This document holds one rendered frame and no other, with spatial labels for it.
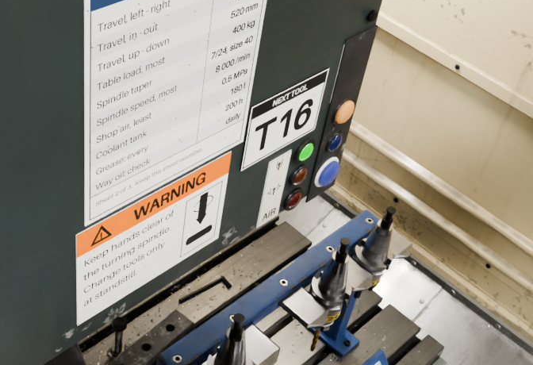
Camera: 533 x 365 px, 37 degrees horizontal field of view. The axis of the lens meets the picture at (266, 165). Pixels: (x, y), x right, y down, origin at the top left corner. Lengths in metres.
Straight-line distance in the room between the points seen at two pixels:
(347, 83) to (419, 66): 0.88
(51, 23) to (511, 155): 1.23
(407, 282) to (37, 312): 1.32
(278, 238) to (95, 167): 1.23
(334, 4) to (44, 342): 0.35
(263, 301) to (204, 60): 0.69
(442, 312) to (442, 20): 0.65
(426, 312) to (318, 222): 0.33
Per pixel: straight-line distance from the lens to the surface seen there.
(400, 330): 1.68
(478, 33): 1.53
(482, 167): 1.65
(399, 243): 1.38
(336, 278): 1.23
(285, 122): 0.71
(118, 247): 0.64
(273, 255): 1.74
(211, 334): 1.18
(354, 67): 0.76
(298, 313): 1.24
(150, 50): 0.53
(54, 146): 0.53
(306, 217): 1.94
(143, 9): 0.51
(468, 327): 1.83
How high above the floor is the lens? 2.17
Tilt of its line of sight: 41 degrees down
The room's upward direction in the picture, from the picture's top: 11 degrees clockwise
